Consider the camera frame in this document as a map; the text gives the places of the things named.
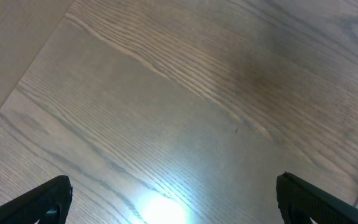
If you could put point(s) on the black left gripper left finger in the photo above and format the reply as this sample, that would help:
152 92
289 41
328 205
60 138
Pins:
47 203

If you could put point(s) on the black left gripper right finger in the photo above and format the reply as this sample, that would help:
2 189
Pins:
303 203

